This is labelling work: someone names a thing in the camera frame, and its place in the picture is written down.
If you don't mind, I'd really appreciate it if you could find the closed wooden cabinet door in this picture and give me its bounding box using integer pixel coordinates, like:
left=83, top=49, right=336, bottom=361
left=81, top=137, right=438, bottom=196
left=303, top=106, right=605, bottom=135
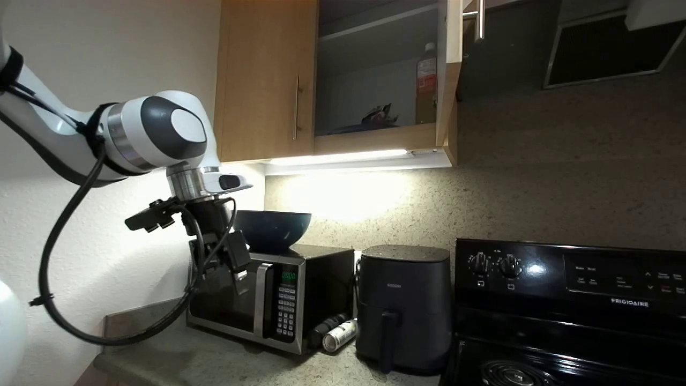
left=213, top=0, right=319, bottom=163

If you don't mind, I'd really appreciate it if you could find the black air fryer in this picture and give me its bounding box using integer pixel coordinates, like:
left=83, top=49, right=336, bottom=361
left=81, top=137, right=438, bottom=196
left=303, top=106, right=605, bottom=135
left=354, top=242, right=454, bottom=378

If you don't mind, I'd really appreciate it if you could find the under-cabinet light strip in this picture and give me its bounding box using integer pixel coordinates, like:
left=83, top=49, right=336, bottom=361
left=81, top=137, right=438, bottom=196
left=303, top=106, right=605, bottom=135
left=264, top=147, right=454, bottom=178

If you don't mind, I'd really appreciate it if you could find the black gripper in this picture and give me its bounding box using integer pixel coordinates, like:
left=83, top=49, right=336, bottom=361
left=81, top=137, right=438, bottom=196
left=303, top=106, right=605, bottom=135
left=180, top=198, right=252, bottom=282

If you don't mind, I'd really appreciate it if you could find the open cabinet door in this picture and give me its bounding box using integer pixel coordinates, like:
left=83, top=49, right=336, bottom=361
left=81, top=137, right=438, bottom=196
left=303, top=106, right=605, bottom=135
left=444, top=0, right=488, bottom=66

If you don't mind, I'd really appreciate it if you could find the black electric stove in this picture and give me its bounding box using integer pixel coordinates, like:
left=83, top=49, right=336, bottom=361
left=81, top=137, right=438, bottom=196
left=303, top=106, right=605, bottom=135
left=440, top=236, right=686, bottom=386

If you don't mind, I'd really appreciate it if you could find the dark blue bowl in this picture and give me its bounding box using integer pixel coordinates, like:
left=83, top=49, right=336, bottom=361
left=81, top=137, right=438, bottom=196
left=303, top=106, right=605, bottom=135
left=234, top=209, right=313, bottom=256

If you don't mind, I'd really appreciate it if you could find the steel microwave oven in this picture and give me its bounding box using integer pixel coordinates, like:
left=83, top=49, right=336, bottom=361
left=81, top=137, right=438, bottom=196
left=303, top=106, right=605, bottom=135
left=186, top=242, right=356, bottom=358

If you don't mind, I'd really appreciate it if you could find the clear plastic bag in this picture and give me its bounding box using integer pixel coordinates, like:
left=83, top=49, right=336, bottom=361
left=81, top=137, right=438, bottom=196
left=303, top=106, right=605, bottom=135
left=361, top=103, right=400, bottom=131

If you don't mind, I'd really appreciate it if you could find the wooden wall cabinet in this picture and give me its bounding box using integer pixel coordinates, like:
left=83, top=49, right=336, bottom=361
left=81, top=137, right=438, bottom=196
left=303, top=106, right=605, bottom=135
left=213, top=0, right=462, bottom=172

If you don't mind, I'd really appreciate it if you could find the silver can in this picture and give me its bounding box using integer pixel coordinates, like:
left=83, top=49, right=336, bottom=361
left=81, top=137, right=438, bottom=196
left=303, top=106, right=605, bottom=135
left=319, top=318, right=361, bottom=357

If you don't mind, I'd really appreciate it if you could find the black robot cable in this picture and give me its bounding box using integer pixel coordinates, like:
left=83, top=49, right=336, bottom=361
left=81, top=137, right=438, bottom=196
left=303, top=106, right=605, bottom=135
left=27, top=84, right=239, bottom=350

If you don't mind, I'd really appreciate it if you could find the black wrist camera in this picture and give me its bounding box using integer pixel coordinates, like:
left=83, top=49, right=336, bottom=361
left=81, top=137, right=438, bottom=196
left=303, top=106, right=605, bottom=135
left=125, top=198, right=188, bottom=233

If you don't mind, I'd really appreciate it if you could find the range hood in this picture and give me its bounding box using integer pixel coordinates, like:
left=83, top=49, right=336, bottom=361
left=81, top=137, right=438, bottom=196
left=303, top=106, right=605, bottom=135
left=456, top=0, right=686, bottom=103

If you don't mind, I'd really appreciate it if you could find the bottle with red label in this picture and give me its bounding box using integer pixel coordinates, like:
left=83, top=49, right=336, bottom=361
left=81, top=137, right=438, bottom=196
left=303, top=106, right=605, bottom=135
left=415, top=42, right=440, bottom=126

